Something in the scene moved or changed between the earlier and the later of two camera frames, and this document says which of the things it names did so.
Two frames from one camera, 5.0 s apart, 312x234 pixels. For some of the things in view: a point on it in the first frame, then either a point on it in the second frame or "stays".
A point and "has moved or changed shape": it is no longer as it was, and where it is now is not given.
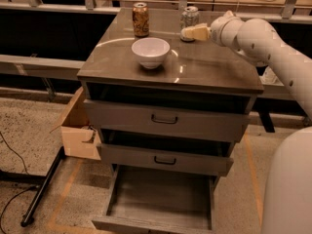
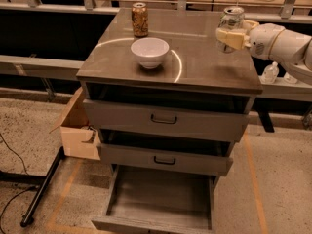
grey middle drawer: x=165 y=160 stays
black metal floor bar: x=28 y=216 stays
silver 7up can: x=190 y=17 has moved or changed shape
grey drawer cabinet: x=161 y=103 stays
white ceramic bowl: x=151 y=52 stays
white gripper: x=218 y=28 → x=261 y=42
